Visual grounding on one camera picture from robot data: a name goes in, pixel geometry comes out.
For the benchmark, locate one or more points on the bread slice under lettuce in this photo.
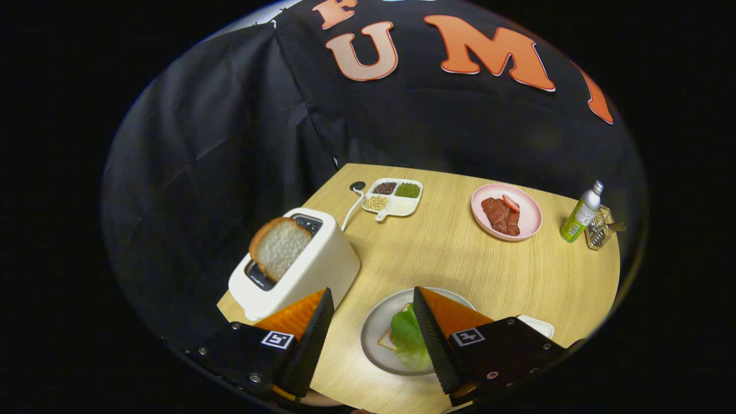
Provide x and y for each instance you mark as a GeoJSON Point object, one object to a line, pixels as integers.
{"type": "Point", "coordinates": [386, 340]}

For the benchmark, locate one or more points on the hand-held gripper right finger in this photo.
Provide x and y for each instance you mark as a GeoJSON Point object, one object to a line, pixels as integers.
{"type": "Point", "coordinates": [434, 345]}

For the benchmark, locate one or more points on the red food slice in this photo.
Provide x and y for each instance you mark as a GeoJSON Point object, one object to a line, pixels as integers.
{"type": "Point", "coordinates": [511, 203]}

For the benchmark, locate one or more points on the small white plate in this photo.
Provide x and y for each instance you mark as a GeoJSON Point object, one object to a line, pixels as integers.
{"type": "Point", "coordinates": [540, 326]}

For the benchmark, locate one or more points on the pink plate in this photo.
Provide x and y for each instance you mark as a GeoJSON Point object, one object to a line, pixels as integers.
{"type": "Point", "coordinates": [529, 221]}

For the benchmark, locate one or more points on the toasted bread slice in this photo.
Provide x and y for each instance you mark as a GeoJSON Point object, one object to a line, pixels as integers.
{"type": "Point", "coordinates": [282, 247]}

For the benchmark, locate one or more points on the black backdrop cloth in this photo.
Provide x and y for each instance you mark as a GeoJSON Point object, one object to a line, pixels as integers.
{"type": "Point", "coordinates": [201, 172]}

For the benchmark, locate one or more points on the green lettuce leaf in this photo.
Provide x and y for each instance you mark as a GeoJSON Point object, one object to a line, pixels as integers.
{"type": "Point", "coordinates": [408, 339]}

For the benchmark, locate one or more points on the divided white bean tray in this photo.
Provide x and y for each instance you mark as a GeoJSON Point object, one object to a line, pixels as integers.
{"type": "Point", "coordinates": [402, 206]}

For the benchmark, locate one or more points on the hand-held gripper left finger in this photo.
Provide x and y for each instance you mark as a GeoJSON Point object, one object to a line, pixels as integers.
{"type": "Point", "coordinates": [310, 345]}

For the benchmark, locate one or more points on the brown meat slices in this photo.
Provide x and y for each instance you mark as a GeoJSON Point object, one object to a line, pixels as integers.
{"type": "Point", "coordinates": [499, 217]}

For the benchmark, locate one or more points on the white toaster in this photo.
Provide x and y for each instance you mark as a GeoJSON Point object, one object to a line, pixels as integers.
{"type": "Point", "coordinates": [322, 270]}

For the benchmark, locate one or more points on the green label bottle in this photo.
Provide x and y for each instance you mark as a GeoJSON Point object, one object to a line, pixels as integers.
{"type": "Point", "coordinates": [579, 215]}

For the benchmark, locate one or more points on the large white plate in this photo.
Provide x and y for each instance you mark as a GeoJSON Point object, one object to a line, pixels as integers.
{"type": "Point", "coordinates": [374, 328]}

